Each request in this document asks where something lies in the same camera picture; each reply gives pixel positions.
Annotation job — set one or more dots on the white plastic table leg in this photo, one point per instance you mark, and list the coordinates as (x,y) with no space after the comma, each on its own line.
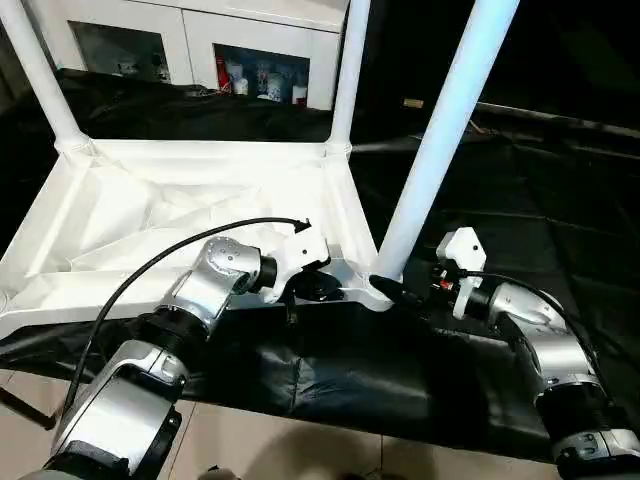
(45,75)
(440,125)
(350,75)

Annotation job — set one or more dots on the white plastic table top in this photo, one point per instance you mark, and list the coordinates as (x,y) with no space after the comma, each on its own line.
(150,175)

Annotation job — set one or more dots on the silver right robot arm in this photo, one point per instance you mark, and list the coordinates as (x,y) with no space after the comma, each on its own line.
(550,340)

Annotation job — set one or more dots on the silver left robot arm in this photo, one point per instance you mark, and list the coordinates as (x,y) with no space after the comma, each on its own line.
(220,280)

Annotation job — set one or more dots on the small tan label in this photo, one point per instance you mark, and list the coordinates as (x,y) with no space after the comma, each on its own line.
(413,102)

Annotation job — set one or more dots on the black right robot foot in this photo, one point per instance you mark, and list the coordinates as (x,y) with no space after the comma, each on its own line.
(390,476)

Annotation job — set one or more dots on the small white cup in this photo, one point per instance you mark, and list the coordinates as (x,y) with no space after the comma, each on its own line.
(299,94)

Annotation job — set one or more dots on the white blue carton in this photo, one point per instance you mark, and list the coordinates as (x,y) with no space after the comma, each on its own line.
(267,85)

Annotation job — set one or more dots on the black metal rod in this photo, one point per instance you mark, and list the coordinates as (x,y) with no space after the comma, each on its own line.
(550,114)

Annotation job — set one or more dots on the small white jar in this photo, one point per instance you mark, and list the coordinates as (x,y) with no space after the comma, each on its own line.
(240,85)

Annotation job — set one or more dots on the black metal stand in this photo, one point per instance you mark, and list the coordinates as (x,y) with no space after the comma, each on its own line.
(25,410)

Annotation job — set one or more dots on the white glass-door cabinet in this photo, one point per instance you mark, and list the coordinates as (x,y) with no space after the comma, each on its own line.
(190,30)

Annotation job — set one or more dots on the grey curtain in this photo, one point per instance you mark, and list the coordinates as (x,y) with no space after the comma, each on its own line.
(10,60)

